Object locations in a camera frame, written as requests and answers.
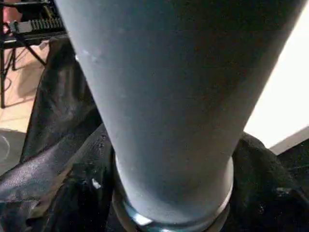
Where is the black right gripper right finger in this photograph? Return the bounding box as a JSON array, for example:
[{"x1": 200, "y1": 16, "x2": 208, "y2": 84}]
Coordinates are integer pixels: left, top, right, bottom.
[{"x1": 224, "y1": 132, "x2": 309, "y2": 232}]

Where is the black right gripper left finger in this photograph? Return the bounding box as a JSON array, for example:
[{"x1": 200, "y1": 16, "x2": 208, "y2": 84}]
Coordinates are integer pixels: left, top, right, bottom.
[{"x1": 41, "y1": 125, "x2": 116, "y2": 232}]

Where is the white plastic table leg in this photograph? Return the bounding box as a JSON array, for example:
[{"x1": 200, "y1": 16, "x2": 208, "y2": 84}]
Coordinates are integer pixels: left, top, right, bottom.
[{"x1": 54, "y1": 0, "x2": 307, "y2": 229}]

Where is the black plastic mat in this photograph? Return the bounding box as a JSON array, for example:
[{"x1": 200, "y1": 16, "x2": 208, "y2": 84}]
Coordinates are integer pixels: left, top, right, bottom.
[{"x1": 0, "y1": 36, "x2": 309, "y2": 232}]

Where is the black folding table frame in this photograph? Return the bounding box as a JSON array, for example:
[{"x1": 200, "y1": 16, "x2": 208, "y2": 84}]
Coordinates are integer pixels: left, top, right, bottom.
[{"x1": 0, "y1": 21, "x2": 48, "y2": 108}]

